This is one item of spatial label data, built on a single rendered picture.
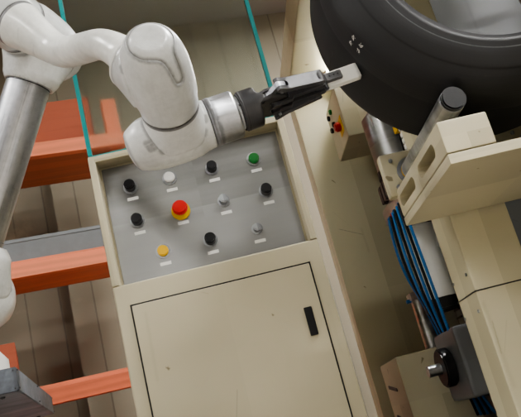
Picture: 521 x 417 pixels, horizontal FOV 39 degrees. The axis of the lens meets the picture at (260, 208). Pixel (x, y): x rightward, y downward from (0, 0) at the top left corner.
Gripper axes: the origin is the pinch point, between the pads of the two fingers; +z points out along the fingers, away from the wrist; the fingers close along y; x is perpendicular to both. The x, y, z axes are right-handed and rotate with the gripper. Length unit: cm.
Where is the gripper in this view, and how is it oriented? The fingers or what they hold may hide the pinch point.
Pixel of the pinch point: (341, 76)
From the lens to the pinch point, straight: 138.2
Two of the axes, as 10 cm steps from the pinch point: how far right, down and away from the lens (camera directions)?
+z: 9.3, -3.5, 1.2
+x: 3.7, 8.9, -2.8
